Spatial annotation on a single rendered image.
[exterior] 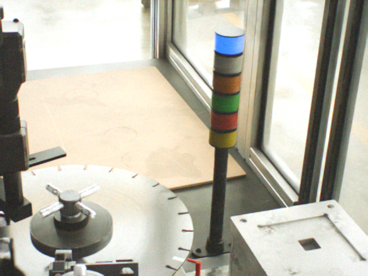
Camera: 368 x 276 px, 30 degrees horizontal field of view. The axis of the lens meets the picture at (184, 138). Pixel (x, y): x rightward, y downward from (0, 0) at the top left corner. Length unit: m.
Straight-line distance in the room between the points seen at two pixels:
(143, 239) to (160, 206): 0.08
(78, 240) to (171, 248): 0.12
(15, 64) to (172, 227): 0.33
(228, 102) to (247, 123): 0.41
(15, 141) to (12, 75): 0.08
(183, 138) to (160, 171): 0.15
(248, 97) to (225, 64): 0.42
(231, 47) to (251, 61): 0.39
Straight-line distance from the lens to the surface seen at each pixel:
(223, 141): 1.09
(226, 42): 1.02
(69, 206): 0.91
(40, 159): 1.17
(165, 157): 1.49
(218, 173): 1.13
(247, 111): 1.46
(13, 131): 0.82
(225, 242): 1.25
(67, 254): 0.68
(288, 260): 0.99
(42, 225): 0.94
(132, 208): 0.98
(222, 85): 1.05
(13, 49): 0.76
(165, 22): 1.99
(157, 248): 0.91
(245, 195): 1.39
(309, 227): 1.06
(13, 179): 0.85
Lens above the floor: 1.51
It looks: 29 degrees down
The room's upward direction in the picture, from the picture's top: 2 degrees clockwise
